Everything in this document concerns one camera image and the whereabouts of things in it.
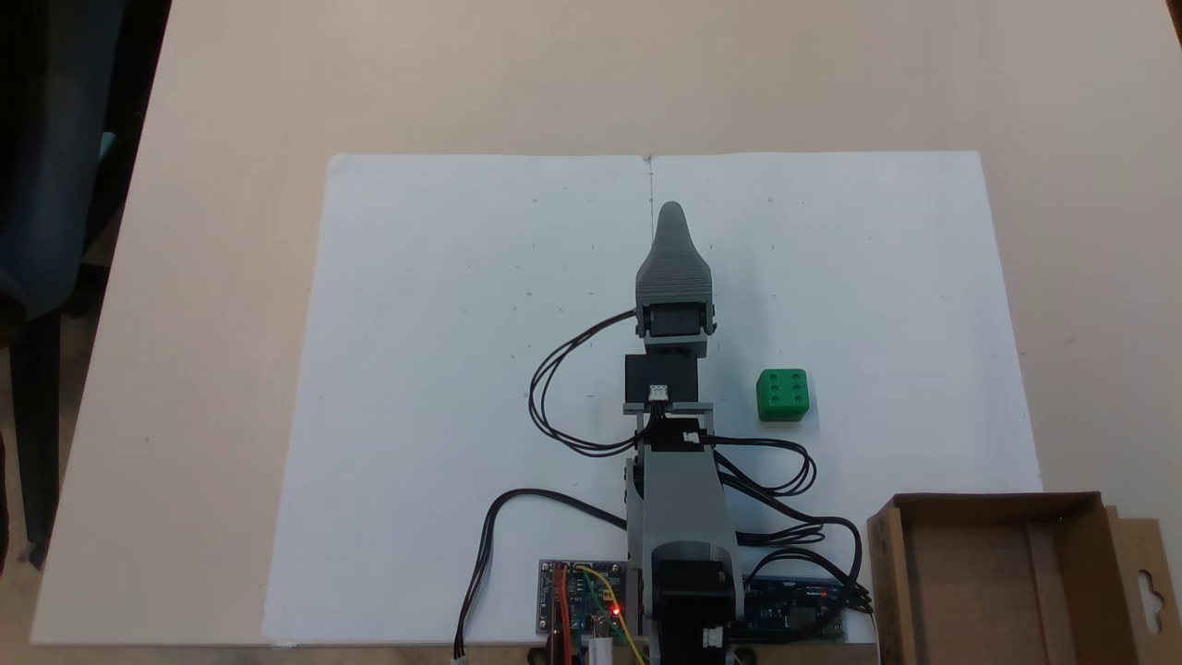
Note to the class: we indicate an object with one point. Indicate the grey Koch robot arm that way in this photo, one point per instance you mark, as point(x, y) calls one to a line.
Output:
point(679, 508)

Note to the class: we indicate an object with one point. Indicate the white usb plug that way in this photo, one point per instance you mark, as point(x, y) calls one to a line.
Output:
point(602, 652)

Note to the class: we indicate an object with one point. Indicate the white paper sheet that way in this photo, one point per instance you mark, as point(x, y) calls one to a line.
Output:
point(443, 369)

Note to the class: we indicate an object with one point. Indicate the brown cardboard box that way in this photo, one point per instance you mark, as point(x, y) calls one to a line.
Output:
point(979, 591)

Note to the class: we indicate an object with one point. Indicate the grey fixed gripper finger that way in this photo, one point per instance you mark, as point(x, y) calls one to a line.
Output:
point(674, 263)

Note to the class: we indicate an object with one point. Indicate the green die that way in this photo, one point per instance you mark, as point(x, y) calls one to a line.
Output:
point(783, 395)

